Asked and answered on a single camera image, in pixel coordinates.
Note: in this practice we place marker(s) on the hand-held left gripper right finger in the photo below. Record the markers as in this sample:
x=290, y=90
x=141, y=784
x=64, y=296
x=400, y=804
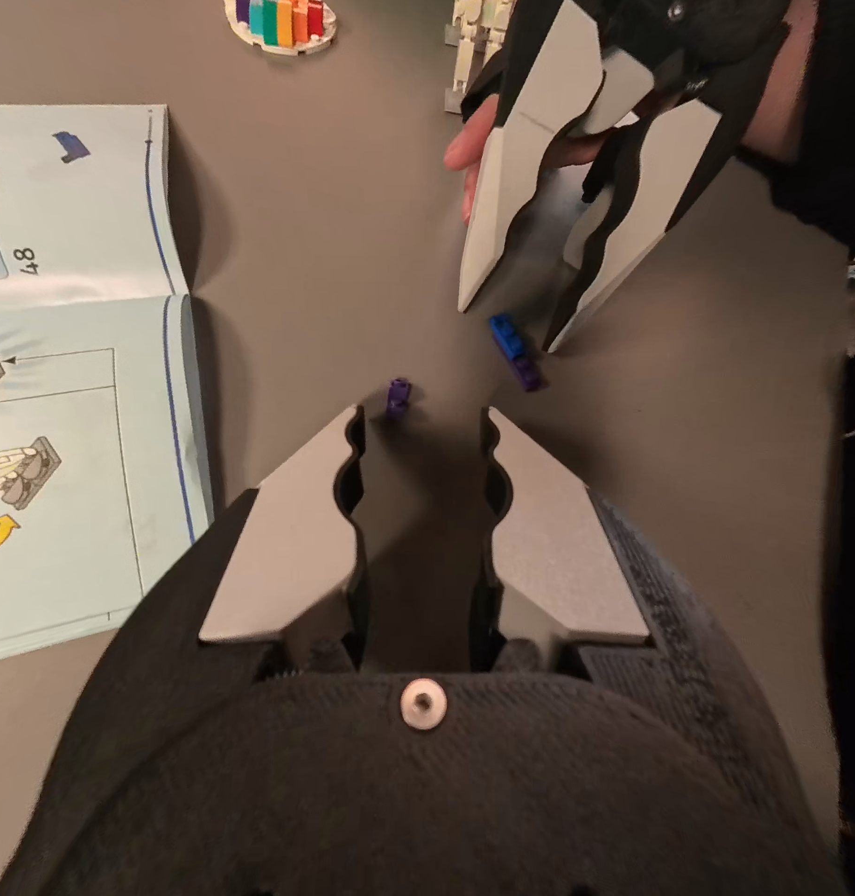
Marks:
x=560, y=553

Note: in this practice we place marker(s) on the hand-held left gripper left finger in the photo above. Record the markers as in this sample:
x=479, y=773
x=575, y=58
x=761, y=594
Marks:
x=287, y=532

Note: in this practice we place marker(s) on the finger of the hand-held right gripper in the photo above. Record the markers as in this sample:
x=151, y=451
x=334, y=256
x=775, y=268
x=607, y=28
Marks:
x=651, y=203
x=532, y=126

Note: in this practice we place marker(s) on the small purple lego piece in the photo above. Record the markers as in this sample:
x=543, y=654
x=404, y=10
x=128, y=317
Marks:
x=398, y=399

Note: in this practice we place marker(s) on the blue and purple lego plate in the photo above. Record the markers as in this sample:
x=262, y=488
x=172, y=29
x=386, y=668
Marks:
x=513, y=344

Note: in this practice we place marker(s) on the person's right forearm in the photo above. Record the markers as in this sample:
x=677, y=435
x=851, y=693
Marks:
x=840, y=140

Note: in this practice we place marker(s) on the cream lego figure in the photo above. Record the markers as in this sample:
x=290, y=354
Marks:
x=469, y=42

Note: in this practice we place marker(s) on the rainbow lego assembly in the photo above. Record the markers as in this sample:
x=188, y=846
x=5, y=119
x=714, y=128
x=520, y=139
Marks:
x=280, y=21

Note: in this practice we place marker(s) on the person's right hand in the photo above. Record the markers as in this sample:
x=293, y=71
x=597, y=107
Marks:
x=469, y=150

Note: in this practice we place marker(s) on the light blue instruction booklet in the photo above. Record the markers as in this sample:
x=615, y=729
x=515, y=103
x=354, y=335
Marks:
x=84, y=231

